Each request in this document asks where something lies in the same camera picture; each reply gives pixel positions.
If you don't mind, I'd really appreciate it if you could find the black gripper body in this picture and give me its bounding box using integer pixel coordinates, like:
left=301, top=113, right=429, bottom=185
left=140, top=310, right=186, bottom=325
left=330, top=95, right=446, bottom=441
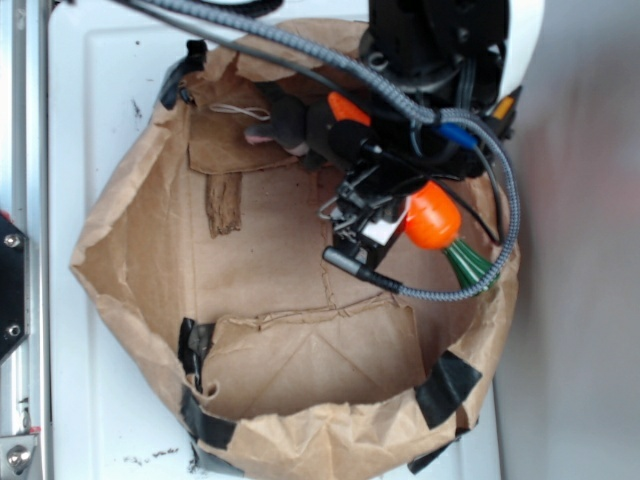
left=329, top=115, right=490, bottom=197

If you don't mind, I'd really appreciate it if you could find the orange-tipped gripper finger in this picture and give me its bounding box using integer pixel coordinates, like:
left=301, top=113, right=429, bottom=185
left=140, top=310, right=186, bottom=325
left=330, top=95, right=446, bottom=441
left=327, top=91, right=371, bottom=126

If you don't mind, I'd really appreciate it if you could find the orange plastic carrot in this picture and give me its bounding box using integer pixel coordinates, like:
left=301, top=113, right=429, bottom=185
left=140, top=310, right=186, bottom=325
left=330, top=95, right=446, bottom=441
left=404, top=181, right=491, bottom=288

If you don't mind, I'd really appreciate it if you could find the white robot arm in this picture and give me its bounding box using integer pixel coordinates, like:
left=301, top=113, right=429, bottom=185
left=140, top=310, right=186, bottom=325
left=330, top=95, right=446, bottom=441
left=325, top=1, right=544, bottom=213

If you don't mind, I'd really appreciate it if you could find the grey plush bunny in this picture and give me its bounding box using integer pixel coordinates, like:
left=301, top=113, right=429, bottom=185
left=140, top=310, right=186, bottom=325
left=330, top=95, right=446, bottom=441
left=244, top=82, right=349, bottom=171

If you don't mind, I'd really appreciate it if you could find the brown paper bag tray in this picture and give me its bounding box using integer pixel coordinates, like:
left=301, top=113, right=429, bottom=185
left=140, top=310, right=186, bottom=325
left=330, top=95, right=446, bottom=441
left=71, top=43, right=520, bottom=479

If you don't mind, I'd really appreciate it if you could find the white plastic tray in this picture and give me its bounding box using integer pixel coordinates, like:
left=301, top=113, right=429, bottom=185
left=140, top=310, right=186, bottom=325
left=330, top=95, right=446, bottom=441
left=49, top=1, right=519, bottom=479

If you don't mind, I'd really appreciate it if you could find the grey braided cable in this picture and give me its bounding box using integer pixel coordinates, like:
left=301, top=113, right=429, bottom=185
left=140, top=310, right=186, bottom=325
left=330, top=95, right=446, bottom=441
left=107, top=0, right=522, bottom=302

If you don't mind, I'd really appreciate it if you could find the aluminium frame rail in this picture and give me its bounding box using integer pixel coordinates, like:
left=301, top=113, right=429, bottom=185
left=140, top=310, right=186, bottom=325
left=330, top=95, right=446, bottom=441
left=1, top=1, right=54, bottom=479

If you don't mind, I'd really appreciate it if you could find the black metal bracket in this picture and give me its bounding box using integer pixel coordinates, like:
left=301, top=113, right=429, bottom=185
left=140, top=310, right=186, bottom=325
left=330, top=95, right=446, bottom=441
left=0, top=212, right=28, bottom=363

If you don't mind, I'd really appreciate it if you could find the silver corner bracket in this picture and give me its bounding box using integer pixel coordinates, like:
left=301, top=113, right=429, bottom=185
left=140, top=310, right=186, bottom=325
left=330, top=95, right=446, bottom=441
left=1, top=434, right=39, bottom=480

